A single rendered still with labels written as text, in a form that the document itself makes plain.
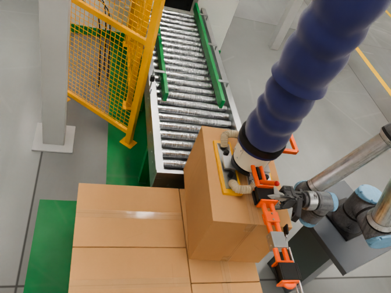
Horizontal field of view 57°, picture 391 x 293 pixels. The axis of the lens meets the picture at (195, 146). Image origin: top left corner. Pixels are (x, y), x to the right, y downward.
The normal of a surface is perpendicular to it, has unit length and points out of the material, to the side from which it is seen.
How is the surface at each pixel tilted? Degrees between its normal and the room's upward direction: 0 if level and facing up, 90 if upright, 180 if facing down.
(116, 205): 0
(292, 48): 75
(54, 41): 90
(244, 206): 1
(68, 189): 0
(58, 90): 90
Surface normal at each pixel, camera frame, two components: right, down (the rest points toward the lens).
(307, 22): -0.79, -0.14
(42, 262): 0.28, -0.66
